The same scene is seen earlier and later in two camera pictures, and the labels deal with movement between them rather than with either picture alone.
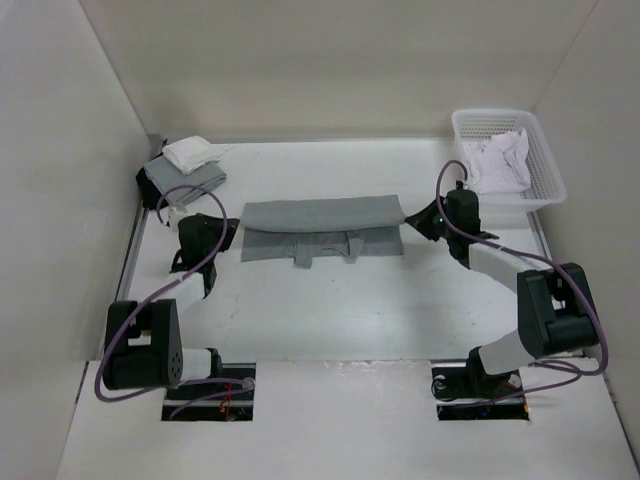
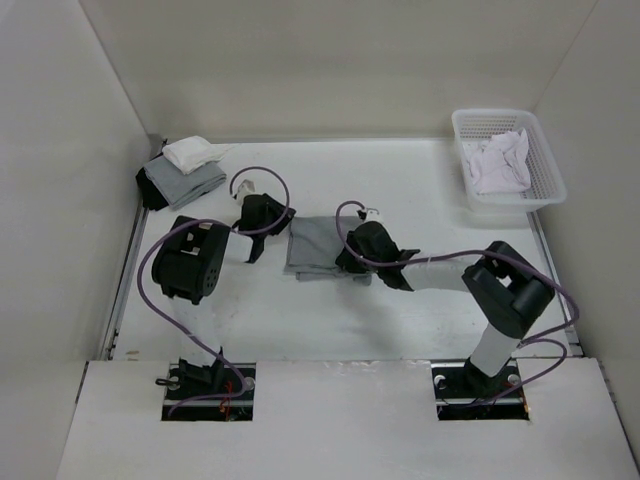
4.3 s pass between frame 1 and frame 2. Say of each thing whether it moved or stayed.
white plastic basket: stayed
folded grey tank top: stayed
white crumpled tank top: stayed
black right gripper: moved
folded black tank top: stayed
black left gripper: moved
